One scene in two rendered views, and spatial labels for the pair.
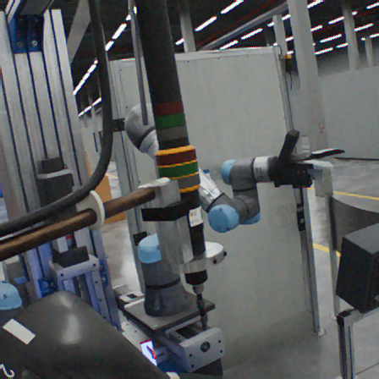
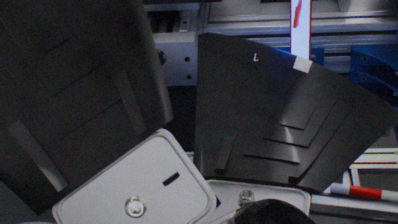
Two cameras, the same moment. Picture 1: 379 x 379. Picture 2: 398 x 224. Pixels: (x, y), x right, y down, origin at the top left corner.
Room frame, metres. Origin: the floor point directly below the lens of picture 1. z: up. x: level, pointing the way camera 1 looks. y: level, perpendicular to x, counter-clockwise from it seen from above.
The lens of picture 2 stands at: (0.17, -0.19, 1.54)
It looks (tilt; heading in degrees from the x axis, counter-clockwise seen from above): 37 degrees down; 39
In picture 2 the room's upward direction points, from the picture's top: 6 degrees counter-clockwise
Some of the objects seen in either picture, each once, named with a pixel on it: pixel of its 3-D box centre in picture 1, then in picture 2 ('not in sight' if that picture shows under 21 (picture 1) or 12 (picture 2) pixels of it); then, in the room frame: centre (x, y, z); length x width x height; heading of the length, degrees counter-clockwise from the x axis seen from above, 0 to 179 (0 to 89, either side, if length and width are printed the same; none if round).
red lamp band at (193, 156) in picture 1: (175, 156); not in sight; (0.45, 0.01, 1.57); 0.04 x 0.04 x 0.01
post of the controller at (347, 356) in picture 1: (346, 346); not in sight; (0.99, -0.35, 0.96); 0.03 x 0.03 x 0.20; 22
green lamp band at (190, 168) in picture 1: (178, 168); not in sight; (0.45, 0.01, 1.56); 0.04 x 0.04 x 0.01
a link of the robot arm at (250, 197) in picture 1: (244, 205); not in sight; (1.23, -0.15, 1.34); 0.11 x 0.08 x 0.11; 147
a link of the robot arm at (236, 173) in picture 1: (241, 173); not in sight; (1.25, -0.16, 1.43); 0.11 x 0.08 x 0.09; 57
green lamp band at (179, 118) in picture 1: (169, 121); not in sight; (0.45, 0.01, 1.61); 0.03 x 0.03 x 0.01
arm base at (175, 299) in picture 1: (164, 292); not in sight; (1.28, 0.13, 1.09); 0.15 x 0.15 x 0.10
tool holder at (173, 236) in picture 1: (181, 222); not in sight; (0.44, 0.01, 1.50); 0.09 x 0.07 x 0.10; 147
